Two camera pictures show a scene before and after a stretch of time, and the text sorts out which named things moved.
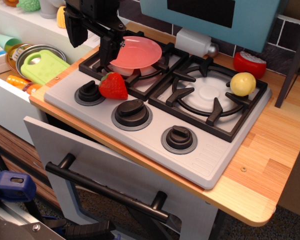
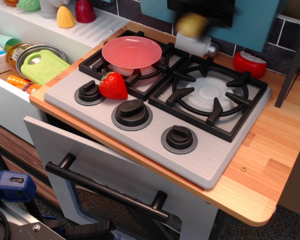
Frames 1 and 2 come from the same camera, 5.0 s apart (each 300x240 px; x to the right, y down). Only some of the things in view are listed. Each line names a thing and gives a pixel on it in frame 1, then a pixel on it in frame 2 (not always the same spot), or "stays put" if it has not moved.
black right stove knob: x=179 y=140 stays put
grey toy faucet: x=49 y=8 stays put
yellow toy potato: x=243 y=84 to x=192 y=24
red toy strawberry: x=113 y=86 stays put
